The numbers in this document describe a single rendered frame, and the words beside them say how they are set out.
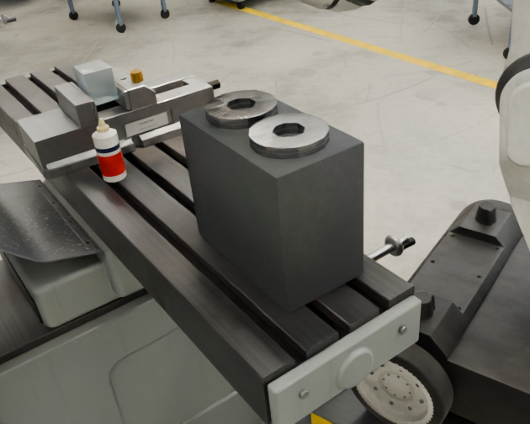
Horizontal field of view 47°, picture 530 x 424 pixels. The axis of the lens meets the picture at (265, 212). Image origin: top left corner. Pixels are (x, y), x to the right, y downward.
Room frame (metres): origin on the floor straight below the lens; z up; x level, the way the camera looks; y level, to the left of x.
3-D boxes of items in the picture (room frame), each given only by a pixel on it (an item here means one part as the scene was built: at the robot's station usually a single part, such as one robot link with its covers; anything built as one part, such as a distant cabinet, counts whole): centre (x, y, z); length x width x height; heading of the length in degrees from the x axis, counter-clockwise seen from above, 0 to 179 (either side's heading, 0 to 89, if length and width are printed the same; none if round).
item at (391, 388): (0.77, -0.22, 0.50); 0.20 x 0.05 x 0.20; 51
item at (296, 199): (0.66, -0.01, 1.02); 0.22 x 0.12 x 0.20; 31
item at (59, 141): (1.08, 0.25, 0.97); 0.35 x 0.15 x 0.11; 120
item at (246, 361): (1.01, 0.24, 0.88); 1.24 x 0.23 x 0.08; 32
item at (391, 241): (1.18, -0.27, 0.50); 0.22 x 0.06 x 0.06; 122
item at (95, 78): (1.06, 0.28, 1.03); 0.06 x 0.05 x 0.06; 30
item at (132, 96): (1.09, 0.23, 1.01); 0.12 x 0.06 x 0.04; 30
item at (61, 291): (1.01, 0.25, 0.78); 0.50 x 0.35 x 0.12; 122
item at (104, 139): (0.92, 0.25, 0.97); 0.04 x 0.04 x 0.11
